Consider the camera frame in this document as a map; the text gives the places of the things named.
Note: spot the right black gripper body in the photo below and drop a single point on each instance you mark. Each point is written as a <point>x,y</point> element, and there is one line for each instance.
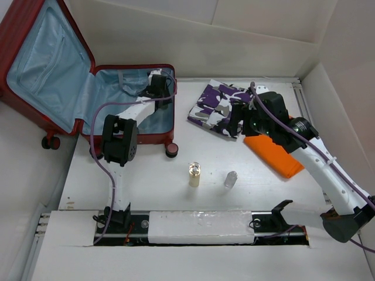
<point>252,125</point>

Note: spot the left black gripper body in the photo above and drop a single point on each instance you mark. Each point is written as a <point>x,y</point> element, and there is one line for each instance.
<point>164,93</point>

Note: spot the orange cloth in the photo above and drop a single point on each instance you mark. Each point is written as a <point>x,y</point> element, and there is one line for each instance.
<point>272,154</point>

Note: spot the purple camouflage garment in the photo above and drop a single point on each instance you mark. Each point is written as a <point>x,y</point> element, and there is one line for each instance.
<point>212,110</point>

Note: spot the small clear plastic bottle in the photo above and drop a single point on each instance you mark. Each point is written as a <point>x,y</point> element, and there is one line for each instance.
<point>231,179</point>

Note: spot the gold bottle clear cap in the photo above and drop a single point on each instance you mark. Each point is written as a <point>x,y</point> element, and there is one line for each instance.
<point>194,174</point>

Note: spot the red hard-shell suitcase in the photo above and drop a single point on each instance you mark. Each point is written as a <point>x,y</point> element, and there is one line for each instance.
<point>49,75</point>

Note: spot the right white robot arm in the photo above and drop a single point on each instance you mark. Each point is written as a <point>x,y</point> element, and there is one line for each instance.
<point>351,207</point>

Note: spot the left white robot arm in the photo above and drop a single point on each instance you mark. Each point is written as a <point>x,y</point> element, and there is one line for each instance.
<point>119,145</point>

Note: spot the white foam block on rail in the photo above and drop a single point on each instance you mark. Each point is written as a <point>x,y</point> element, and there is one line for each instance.
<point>200,227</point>

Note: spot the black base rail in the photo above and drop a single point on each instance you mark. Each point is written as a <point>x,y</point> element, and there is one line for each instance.
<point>267,232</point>

